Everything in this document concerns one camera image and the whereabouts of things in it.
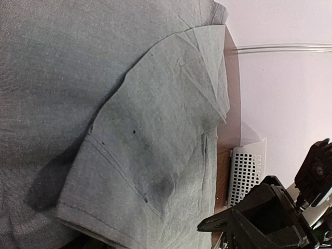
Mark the rear aluminium table edge rail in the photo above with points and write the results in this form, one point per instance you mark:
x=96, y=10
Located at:
x=276, y=48

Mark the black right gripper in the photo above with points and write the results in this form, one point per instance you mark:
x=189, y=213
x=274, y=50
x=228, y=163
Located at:
x=265, y=218

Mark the white plastic laundry basket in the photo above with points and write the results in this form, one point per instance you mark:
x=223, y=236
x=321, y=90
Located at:
x=247, y=166

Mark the grey long sleeve shirt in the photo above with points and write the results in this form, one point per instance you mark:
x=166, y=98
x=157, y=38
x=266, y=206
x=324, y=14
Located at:
x=109, y=116

